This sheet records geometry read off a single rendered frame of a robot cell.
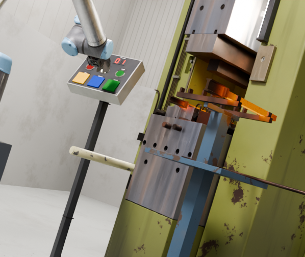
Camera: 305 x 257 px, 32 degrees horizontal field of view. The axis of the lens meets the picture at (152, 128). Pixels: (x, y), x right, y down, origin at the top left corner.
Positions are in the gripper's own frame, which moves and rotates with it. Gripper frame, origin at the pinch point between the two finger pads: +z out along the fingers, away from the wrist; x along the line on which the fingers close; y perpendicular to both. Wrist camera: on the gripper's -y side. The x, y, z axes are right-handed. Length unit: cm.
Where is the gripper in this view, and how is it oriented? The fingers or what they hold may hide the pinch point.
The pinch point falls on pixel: (106, 69)
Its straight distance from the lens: 278.4
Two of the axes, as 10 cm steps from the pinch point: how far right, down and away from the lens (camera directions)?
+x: 8.6, 2.4, -4.5
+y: -4.7, 7.3, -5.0
